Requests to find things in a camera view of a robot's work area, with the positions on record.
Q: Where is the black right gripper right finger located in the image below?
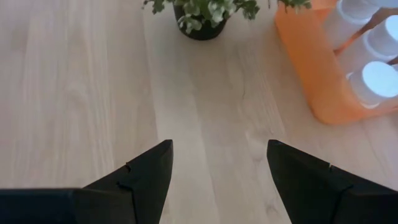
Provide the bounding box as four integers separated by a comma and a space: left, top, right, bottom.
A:
266, 139, 398, 224

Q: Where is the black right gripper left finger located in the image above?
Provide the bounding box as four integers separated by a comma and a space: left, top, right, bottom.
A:
0, 139, 174, 224

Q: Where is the white plastic pill bottle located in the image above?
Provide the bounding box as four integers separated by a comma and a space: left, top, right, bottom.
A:
323, 0, 382, 49
338, 14, 398, 74
346, 60, 398, 109

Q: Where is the orange plastic basket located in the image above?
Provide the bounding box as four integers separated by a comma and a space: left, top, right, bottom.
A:
275, 0, 398, 125

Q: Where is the black plant pot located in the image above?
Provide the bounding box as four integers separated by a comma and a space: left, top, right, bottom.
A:
173, 4, 228, 41

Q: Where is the green artificial bushy plant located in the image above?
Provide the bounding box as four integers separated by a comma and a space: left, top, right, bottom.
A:
142, 0, 312, 35

